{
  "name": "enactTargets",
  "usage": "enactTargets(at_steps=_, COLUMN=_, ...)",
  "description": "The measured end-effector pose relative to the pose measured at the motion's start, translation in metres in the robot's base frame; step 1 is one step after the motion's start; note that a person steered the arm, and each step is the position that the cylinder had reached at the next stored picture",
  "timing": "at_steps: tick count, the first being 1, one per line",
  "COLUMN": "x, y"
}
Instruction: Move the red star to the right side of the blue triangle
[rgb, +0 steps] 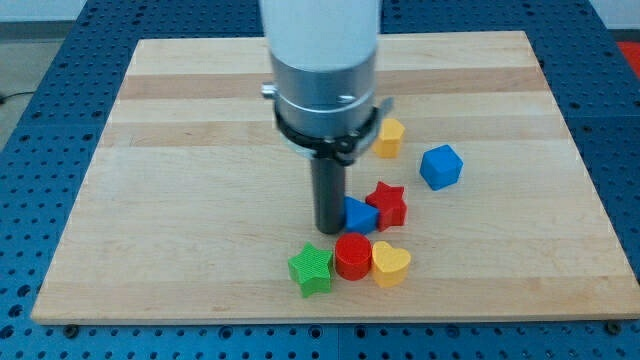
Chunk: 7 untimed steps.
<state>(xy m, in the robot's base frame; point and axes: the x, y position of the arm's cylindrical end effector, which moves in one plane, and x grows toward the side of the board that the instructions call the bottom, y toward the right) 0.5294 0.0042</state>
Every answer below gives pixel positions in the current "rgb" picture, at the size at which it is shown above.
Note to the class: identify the red star block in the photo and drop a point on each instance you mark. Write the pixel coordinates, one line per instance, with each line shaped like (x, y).
(389, 201)

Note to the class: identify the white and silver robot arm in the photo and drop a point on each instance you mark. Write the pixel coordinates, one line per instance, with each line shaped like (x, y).
(323, 56)

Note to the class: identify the blue triangle block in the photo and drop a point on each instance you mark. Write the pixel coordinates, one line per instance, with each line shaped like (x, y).
(360, 217)

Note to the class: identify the green star block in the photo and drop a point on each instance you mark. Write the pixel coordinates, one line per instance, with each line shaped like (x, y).
(311, 270)

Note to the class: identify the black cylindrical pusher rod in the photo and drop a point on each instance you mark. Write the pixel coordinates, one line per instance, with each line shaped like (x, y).
(328, 182)

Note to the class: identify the yellow pentagon block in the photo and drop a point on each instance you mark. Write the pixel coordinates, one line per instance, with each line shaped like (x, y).
(390, 138)

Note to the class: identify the red cylinder block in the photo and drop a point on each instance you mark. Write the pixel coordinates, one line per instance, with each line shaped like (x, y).
(353, 254)

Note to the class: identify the yellow heart block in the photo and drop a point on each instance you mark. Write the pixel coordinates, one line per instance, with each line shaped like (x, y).
(389, 264)

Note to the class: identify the blue cube block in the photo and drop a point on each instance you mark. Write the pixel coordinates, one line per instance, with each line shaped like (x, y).
(441, 167)

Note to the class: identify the wooden board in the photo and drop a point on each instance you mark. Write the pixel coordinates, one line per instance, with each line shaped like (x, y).
(192, 203)

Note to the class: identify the blue perforated metal table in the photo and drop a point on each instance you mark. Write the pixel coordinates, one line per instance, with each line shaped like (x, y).
(45, 159)

